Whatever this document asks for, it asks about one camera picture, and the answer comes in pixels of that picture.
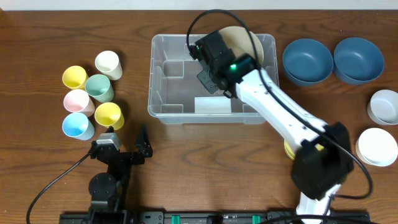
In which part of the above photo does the beige large bowl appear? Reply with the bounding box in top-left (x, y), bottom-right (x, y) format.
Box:
top-left (219, 26), bottom-right (264, 64)

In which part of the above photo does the clear plastic storage bin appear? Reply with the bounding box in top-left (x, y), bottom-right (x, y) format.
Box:
top-left (147, 34), bottom-right (265, 124)

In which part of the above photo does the yellow small bowl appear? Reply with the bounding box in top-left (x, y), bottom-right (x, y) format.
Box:
top-left (284, 141), bottom-right (325, 160)

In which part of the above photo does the light grey small bowl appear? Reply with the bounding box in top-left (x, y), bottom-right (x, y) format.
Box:
top-left (367, 90), bottom-right (398, 125)

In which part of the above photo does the white small bowl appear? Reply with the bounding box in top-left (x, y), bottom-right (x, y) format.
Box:
top-left (355, 128), bottom-right (397, 167)

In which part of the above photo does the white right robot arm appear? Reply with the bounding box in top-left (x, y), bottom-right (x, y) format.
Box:
top-left (188, 30), bottom-right (354, 215)

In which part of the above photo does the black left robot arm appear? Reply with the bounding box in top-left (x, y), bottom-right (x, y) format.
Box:
top-left (88, 126), bottom-right (153, 212)

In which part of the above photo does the yellow cup near gripper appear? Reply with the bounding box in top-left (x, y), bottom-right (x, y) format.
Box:
top-left (95, 102), bottom-right (124, 130)

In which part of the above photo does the light blue cup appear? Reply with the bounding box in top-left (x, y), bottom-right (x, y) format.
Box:
top-left (62, 113), bottom-right (95, 141)

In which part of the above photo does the pink cup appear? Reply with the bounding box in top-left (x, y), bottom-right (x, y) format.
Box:
top-left (63, 89), bottom-right (95, 117)

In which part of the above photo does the green cup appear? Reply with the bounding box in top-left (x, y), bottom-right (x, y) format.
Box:
top-left (85, 74), bottom-right (114, 103)

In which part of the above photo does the yellow cup far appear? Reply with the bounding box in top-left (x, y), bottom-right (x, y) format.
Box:
top-left (62, 65), bottom-right (88, 90)

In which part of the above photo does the cream white cup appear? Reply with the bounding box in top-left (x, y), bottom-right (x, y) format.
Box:
top-left (95, 50), bottom-right (123, 80)

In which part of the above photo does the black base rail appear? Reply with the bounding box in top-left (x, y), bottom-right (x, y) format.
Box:
top-left (58, 210), bottom-right (371, 224)

